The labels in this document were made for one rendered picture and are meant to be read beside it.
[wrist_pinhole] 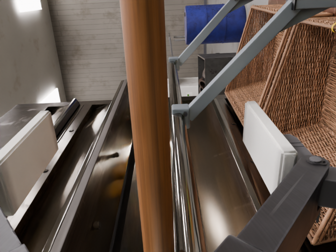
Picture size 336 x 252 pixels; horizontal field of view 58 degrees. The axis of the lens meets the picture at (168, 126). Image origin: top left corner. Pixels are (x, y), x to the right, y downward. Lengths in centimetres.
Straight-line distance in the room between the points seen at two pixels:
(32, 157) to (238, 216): 78
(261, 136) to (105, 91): 961
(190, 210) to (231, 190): 66
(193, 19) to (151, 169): 446
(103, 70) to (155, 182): 937
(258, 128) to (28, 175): 13
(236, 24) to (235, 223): 406
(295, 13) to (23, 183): 54
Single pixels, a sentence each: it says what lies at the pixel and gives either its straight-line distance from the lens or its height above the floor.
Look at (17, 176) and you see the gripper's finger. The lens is 17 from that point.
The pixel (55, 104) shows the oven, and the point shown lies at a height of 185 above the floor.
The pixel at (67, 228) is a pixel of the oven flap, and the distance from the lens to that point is 72.
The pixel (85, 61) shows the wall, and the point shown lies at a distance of 965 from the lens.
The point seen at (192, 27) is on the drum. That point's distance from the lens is 466.
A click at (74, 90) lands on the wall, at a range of 998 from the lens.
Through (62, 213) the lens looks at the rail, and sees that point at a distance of 77.
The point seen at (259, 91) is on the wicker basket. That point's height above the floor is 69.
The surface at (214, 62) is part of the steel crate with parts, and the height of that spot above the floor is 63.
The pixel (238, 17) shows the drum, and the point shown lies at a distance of 478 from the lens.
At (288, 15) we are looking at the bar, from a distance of 61.
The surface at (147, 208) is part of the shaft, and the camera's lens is 27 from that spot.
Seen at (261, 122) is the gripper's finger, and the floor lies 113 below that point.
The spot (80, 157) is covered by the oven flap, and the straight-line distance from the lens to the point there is 128.
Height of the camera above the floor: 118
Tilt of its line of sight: level
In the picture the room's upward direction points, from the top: 93 degrees counter-clockwise
